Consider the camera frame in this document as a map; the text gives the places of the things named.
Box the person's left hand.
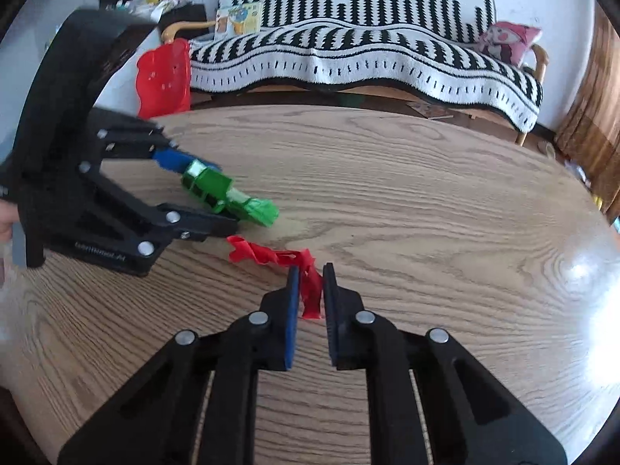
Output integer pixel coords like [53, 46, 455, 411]
[0, 201, 19, 243]

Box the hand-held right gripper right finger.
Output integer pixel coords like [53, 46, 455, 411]
[322, 262, 567, 465]

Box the sofa with checkered cover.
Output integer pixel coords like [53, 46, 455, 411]
[189, 0, 544, 133]

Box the brown curtain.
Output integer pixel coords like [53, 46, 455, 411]
[555, 10, 620, 214]

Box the wooden sofa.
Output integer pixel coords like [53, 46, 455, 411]
[162, 19, 551, 147]

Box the pink printed pillow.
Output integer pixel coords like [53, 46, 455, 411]
[477, 21, 542, 67]

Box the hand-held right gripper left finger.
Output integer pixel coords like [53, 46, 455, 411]
[58, 266, 299, 465]

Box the colourful picture book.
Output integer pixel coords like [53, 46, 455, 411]
[214, 2, 263, 38]

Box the red plastic chair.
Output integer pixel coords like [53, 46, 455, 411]
[136, 39, 193, 119]

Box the black cabinet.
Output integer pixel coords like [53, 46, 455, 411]
[159, 4, 210, 42]

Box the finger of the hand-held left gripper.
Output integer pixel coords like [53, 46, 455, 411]
[94, 121, 224, 175]
[77, 160, 240, 274]

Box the red torn wrapper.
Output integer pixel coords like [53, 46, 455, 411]
[227, 235, 324, 321]

